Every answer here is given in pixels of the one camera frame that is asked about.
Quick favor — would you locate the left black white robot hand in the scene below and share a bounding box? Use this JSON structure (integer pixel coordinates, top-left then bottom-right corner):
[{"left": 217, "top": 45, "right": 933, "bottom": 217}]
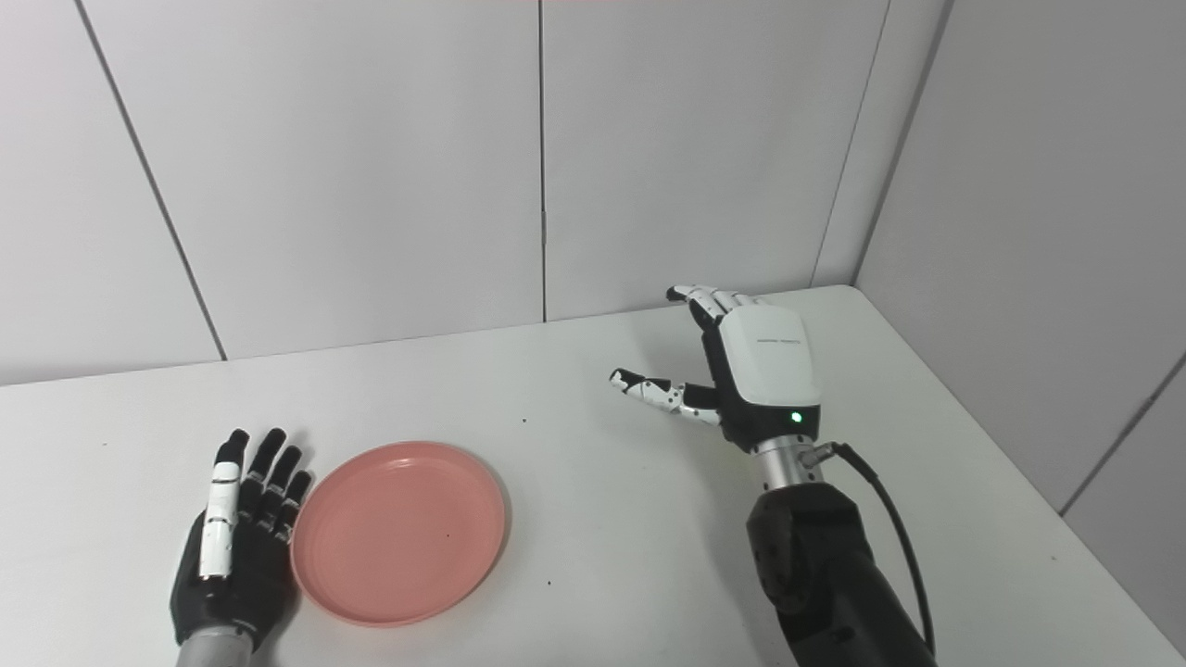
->
[{"left": 169, "top": 427, "right": 315, "bottom": 648}]

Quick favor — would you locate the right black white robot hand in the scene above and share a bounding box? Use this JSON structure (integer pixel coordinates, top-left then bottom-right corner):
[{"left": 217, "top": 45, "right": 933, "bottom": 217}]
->
[{"left": 608, "top": 283, "right": 825, "bottom": 454}]

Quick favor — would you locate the pink round plate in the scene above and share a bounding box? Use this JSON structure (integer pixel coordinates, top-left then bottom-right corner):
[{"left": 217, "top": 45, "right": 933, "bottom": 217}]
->
[{"left": 290, "top": 440, "right": 509, "bottom": 629}]

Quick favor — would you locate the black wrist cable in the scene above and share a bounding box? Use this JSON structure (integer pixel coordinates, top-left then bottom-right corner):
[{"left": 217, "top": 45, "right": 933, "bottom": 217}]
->
[{"left": 801, "top": 441, "right": 938, "bottom": 661}]

